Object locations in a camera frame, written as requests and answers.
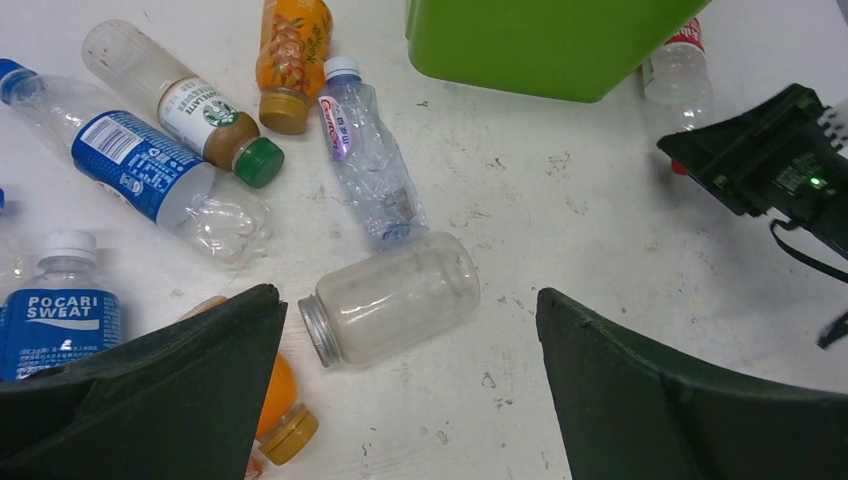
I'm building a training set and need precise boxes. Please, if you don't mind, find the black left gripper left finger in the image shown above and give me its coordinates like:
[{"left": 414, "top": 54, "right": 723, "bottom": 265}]
[{"left": 1, "top": 284, "right": 287, "bottom": 479}]

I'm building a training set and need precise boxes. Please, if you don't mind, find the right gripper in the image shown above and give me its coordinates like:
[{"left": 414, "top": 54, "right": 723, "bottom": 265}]
[{"left": 657, "top": 83, "right": 847, "bottom": 257}]

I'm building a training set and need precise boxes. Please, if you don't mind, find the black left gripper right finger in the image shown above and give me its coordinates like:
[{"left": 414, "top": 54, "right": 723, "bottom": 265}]
[{"left": 536, "top": 288, "right": 847, "bottom": 479}]

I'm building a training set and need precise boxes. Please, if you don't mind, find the small orange label bottle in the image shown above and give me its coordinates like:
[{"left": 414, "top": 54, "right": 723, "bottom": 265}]
[{"left": 178, "top": 294, "right": 321, "bottom": 467}]

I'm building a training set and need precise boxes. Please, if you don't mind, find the clear jar silver lid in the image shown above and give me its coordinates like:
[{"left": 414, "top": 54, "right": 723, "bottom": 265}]
[{"left": 297, "top": 232, "right": 481, "bottom": 368}]

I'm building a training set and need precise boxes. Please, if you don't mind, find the crushed purple label clear bottle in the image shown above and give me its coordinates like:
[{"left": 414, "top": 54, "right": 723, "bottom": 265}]
[{"left": 316, "top": 56, "right": 429, "bottom": 250}]

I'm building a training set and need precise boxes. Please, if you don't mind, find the red label bottle near bin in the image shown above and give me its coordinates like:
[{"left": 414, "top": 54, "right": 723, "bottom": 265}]
[{"left": 641, "top": 17, "right": 714, "bottom": 143}]

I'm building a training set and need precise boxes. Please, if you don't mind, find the green plastic bin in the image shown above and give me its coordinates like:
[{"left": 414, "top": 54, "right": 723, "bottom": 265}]
[{"left": 405, "top": 0, "right": 707, "bottom": 103}]

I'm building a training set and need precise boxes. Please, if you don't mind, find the white cap blue label bottle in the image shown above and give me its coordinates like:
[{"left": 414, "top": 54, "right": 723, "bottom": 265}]
[{"left": 1, "top": 230, "right": 124, "bottom": 382}]

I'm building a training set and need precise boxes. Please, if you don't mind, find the blue label water bottle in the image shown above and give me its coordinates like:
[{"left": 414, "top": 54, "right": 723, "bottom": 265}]
[{"left": 1, "top": 58, "right": 272, "bottom": 267}]

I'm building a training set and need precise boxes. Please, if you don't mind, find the coffee bottle green cap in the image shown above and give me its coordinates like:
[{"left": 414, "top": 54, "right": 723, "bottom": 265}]
[{"left": 81, "top": 19, "right": 285, "bottom": 188}]

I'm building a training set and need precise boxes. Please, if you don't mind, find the small orange juice bottle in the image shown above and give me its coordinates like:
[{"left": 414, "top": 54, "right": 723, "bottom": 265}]
[{"left": 256, "top": 0, "right": 333, "bottom": 135}]

